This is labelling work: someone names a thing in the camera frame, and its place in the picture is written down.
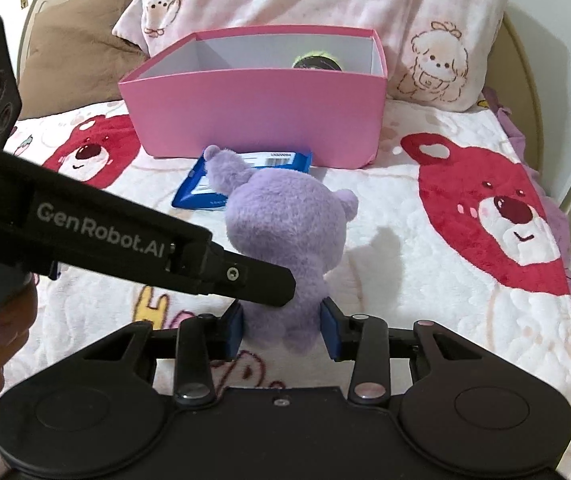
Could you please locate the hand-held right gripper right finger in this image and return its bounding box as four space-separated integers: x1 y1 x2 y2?
319 297 471 404

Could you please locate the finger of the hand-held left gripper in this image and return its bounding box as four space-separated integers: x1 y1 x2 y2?
200 240 297 307

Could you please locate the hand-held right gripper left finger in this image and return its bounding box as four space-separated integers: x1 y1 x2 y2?
83 300 244 406

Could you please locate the purple plush toy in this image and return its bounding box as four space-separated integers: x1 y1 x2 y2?
203 145 360 357

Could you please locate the pink cardboard box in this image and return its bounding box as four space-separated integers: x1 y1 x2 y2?
118 29 387 170

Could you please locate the person's left hand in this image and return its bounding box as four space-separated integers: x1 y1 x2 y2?
0 279 39 433

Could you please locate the blue plastic packet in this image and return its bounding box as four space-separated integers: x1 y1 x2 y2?
172 150 314 211

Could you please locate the brown pillow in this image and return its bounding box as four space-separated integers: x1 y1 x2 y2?
28 0 150 121

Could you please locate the green and black yarn ball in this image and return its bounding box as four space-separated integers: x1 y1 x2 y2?
290 52 345 72

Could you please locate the beige bed headboard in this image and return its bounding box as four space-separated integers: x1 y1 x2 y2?
503 10 569 206

